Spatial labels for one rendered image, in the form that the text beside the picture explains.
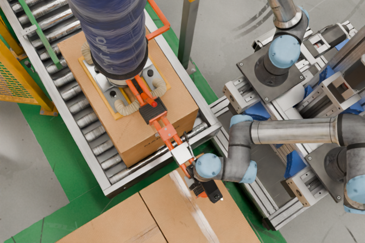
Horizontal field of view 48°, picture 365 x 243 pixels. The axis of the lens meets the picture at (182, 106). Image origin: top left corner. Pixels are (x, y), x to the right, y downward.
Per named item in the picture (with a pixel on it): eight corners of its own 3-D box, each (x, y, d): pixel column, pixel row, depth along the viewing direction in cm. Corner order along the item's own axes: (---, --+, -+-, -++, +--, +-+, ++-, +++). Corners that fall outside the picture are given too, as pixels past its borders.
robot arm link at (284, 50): (259, 68, 171) (267, 55, 158) (269, 42, 175) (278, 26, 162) (286, 79, 170) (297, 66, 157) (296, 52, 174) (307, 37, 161)
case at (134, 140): (73, 75, 227) (56, 43, 189) (136, 42, 236) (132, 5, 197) (127, 168, 214) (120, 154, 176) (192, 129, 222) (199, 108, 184)
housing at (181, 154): (169, 153, 167) (169, 151, 163) (183, 144, 168) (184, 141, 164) (178, 167, 166) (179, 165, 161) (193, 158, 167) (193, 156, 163)
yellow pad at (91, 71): (77, 59, 188) (75, 55, 183) (97, 49, 190) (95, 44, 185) (115, 121, 180) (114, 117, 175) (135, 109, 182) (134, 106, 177)
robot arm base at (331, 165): (344, 140, 174) (354, 135, 164) (366, 170, 170) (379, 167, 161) (316, 159, 171) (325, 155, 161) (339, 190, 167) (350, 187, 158)
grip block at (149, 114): (137, 110, 172) (137, 106, 166) (157, 98, 174) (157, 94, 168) (148, 127, 170) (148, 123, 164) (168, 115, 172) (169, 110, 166)
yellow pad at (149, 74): (114, 40, 192) (113, 35, 187) (132, 30, 194) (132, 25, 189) (152, 99, 184) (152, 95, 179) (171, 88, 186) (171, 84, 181)
